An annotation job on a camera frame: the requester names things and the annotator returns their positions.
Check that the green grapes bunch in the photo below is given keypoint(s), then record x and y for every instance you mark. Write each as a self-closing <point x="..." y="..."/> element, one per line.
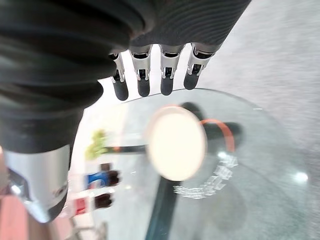
<point x="96" y="146"/>

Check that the white plate with pink rim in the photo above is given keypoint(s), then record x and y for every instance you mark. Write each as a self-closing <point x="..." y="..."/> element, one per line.
<point x="176" y="143"/>

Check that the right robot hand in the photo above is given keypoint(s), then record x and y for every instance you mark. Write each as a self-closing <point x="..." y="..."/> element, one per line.
<point x="50" y="62"/>

